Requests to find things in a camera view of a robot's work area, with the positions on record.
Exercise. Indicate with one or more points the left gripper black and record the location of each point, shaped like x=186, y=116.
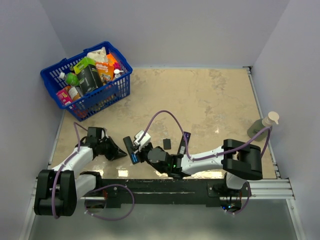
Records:
x=116, y=152

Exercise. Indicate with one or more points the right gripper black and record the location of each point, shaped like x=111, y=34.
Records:
x=142, y=149

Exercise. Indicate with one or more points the black battery cover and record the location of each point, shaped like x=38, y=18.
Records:
x=167, y=144

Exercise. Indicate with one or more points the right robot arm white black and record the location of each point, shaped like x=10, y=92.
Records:
x=241, y=161

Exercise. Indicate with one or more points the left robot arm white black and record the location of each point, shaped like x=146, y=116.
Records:
x=59, y=189

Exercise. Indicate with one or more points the orange pill bottle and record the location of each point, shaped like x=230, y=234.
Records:
x=74, y=93

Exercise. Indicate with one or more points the pink box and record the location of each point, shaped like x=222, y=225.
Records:
x=64, y=97

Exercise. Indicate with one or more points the blue plastic shopping basket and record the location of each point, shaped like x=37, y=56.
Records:
x=98, y=99

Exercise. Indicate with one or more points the green black razor box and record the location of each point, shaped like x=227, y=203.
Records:
x=87, y=75

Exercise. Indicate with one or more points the white pump bottle in basket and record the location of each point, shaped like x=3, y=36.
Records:
x=118, y=73

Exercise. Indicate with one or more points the orange Gillette razor pack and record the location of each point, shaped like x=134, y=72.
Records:
x=105, y=72

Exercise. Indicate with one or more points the green bottle white cap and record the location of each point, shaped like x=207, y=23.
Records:
x=70, y=78

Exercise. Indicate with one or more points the crumpled beige paper bag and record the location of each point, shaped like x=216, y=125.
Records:
x=99, y=55

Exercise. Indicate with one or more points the green liquid soap pump bottle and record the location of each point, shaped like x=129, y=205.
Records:
x=268, y=121

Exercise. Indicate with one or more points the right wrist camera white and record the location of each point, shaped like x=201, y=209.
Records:
x=141, y=139

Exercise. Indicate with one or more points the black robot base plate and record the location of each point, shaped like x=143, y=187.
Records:
x=119, y=194

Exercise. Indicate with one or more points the aluminium frame rail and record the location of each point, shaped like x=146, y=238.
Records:
x=274, y=189

